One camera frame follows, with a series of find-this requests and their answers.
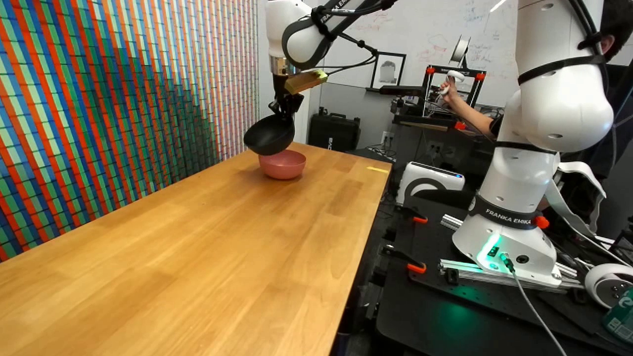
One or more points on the white and grey box device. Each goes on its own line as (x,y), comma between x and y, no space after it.
(428,180)

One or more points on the black and orange printer frame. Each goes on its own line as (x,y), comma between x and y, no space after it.
(456,71)

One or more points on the person's hand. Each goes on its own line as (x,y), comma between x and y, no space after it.
(450,89)

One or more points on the orange and black clamp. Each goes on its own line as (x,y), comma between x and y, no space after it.
(416,267)
(418,217)

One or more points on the person's forearm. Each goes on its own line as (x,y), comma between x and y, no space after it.
(476,116)

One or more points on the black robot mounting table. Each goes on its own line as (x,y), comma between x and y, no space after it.
(462,308)

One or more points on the black hard case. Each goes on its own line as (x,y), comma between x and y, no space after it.
(335,130)

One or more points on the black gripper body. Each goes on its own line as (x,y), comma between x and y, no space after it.
(292,101)

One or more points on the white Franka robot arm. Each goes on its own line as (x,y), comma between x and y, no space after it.
(561,105)

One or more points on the peach bowl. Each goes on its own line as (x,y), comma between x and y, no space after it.
(284,166)

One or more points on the white handheld controller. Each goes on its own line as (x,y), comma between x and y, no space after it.
(456,73)

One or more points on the yellowish wrist camera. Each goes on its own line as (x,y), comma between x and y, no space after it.
(307,79)

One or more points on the black bowl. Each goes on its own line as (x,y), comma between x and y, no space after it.
(270,136)

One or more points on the framed portrait picture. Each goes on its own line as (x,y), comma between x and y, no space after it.
(389,69)

